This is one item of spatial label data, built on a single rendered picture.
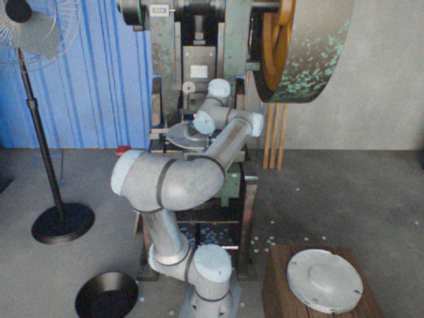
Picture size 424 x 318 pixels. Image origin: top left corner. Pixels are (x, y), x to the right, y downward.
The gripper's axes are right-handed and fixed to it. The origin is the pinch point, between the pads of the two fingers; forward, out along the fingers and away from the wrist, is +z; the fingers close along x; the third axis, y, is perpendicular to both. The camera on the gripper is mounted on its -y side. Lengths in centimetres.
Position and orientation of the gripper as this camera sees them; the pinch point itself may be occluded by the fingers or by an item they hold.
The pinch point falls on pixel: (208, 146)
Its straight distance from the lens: 138.4
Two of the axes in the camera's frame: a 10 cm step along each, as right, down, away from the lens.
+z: -0.4, 5.7, 8.2
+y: 10.0, -0.1, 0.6
